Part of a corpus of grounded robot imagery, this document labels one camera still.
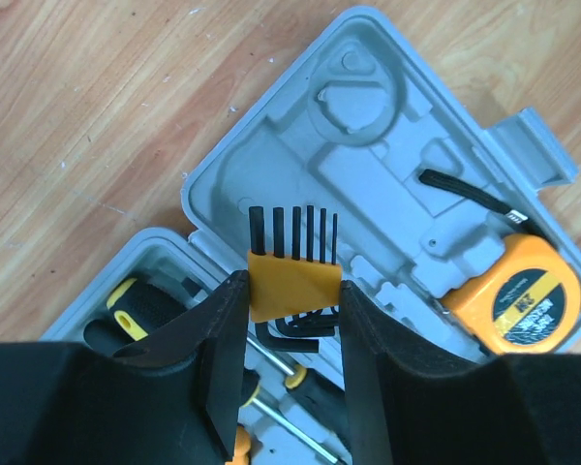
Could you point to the grey plastic tool case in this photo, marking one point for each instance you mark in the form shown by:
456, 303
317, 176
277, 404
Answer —
349, 127

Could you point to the orange black pliers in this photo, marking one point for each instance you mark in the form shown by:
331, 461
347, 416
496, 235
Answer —
242, 447

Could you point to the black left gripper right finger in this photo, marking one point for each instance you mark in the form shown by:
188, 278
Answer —
411, 402

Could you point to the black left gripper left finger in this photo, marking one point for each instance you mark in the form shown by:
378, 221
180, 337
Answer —
170, 398

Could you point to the phillips screwdriver black yellow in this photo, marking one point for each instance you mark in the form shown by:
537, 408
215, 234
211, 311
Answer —
136, 307

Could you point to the flathead screwdriver black yellow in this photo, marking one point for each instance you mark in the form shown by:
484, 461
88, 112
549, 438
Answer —
320, 397

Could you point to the hex key set orange holder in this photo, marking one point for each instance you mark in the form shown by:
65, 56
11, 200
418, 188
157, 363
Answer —
294, 289

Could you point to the yellow tape measure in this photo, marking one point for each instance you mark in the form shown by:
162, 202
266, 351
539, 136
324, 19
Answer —
529, 300

